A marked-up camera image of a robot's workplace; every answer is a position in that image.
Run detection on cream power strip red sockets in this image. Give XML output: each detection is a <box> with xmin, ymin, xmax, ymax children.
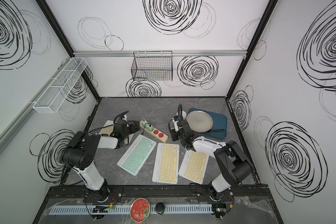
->
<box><xmin>140</xmin><ymin>119</ymin><xmax>168</xmax><ymax>143</ymax></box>

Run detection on yellow wireless keyboard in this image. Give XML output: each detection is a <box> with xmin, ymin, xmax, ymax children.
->
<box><xmin>178</xmin><ymin>150</ymin><xmax>209</xmax><ymax>184</ymax></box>
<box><xmin>152</xmin><ymin>143</ymin><xmax>180</xmax><ymax>184</ymax></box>

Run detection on mint green wireless keyboard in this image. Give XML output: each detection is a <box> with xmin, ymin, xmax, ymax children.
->
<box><xmin>117</xmin><ymin>134</ymin><xmax>157</xmax><ymax>176</ymax></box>

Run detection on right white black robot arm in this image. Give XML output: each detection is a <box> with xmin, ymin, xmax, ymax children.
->
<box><xmin>168</xmin><ymin>116</ymin><xmax>255</xmax><ymax>201</ymax></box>

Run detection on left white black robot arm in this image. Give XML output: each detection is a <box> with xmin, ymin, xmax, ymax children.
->
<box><xmin>59</xmin><ymin>120</ymin><xmax>141</xmax><ymax>203</ymax></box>

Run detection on far left yellow keyboard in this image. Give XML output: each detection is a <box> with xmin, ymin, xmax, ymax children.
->
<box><xmin>99</xmin><ymin>120</ymin><xmax>134</xmax><ymax>145</ymax></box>

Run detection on grey round plate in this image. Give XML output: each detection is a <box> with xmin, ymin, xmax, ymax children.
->
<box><xmin>186</xmin><ymin>111</ymin><xmax>214</xmax><ymax>133</ymax></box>

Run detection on teal tray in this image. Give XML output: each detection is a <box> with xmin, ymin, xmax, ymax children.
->
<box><xmin>188</xmin><ymin>108</ymin><xmax>227</xmax><ymax>140</ymax></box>

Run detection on black utensil on tray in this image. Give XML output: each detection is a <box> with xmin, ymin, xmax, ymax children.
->
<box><xmin>206</xmin><ymin>129</ymin><xmax>225</xmax><ymax>133</ymax></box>

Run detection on black round knob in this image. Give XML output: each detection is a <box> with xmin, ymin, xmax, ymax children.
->
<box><xmin>155</xmin><ymin>202</ymin><xmax>166</xmax><ymax>214</ymax></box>

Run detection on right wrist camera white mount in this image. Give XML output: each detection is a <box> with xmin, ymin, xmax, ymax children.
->
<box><xmin>172</xmin><ymin>117</ymin><xmax>179</xmax><ymax>132</ymax></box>

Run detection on black wire basket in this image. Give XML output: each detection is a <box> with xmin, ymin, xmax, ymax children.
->
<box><xmin>131</xmin><ymin>51</ymin><xmax>173</xmax><ymax>81</ymax></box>

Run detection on white slotted cable duct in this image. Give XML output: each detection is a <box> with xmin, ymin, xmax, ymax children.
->
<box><xmin>48</xmin><ymin>204</ymin><xmax>213</xmax><ymax>215</ymax></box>

